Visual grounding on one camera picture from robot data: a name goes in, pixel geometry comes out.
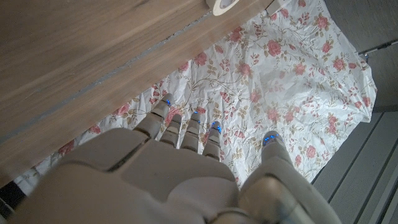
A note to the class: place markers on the black metal rail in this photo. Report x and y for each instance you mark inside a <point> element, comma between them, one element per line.
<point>379,47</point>

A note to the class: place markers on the floral backdrop cloth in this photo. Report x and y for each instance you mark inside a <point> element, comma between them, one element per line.
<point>280,77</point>

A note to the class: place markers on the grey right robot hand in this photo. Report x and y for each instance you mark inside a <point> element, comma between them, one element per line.
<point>161,174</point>

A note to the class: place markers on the beige masking tape roll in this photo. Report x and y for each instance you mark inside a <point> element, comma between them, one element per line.
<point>217,9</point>

